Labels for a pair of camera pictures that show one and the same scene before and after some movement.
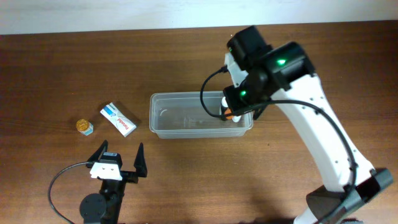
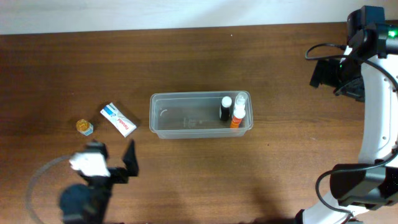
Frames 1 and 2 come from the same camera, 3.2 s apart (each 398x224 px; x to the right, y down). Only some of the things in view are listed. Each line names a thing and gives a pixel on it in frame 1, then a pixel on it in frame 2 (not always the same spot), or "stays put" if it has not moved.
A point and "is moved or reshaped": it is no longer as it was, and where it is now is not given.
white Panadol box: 118,119 stays put
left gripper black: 128,176 → 115,174
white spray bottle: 236,119 is moved or reshaped
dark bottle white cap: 224,106 stays put
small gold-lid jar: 84,127 stays put
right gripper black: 258,113 → 325,74
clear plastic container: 180,115 stays put
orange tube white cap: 227,113 → 239,113
